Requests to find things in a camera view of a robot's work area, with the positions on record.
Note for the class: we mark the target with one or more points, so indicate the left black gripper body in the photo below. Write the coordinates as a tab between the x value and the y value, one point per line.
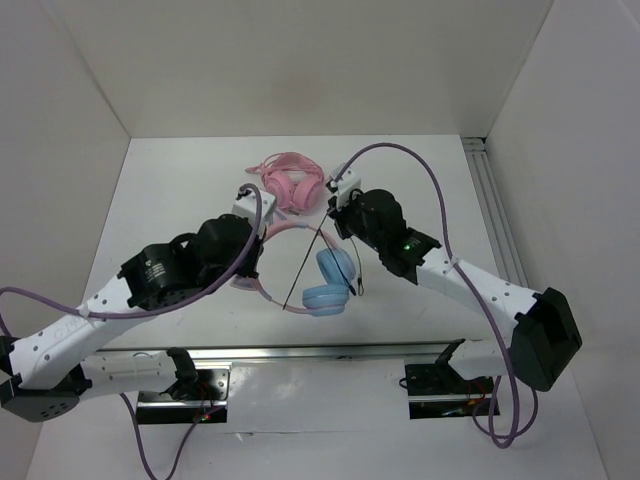
248	269

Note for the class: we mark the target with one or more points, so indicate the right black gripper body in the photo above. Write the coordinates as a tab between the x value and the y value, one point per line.
350	221

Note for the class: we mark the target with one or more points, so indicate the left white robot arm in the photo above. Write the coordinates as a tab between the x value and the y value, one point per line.
53	370

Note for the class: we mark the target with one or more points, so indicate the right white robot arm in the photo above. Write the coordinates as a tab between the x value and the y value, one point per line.
537	333

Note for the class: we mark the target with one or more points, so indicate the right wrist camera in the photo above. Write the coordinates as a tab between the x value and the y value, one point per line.
341	184

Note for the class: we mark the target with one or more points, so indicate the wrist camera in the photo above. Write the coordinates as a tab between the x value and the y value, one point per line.
250	207
341	184

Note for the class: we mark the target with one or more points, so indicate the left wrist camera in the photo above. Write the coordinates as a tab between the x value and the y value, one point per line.
250	207

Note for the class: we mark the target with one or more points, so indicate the aluminium front rail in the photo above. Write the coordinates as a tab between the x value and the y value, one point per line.
253	354

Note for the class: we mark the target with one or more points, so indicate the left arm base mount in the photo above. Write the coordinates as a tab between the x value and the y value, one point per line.
203	397

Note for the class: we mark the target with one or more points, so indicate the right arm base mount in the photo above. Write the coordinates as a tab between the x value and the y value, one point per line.
436	391

